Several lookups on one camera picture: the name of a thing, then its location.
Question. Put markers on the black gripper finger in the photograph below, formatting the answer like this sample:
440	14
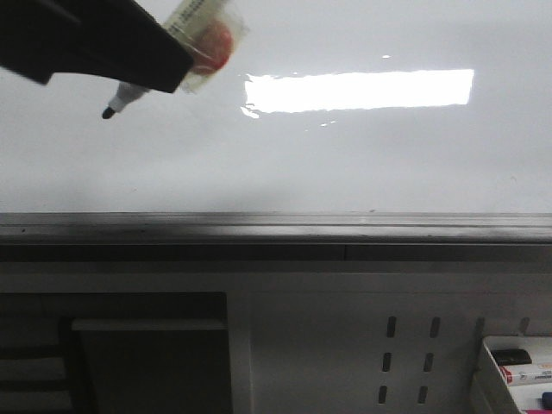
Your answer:
110	39

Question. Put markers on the white black-tipped whiteboard marker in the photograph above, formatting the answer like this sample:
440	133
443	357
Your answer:
210	32

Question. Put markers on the dark cabinet with white shelf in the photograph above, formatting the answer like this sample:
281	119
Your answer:
115	353

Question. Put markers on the white pegboard panel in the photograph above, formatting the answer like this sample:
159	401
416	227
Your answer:
335	337

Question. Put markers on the white marker tray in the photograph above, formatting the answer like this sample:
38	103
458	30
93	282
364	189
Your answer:
489	392

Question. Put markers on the red-capped white marker in tray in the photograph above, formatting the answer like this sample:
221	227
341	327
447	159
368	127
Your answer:
523	375

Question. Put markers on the blue marker in tray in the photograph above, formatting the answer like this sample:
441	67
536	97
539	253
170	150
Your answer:
546	400

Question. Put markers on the pink object in tray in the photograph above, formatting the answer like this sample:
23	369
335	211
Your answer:
537	411

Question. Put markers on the white whiteboard with aluminium frame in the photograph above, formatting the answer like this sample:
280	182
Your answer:
338	126

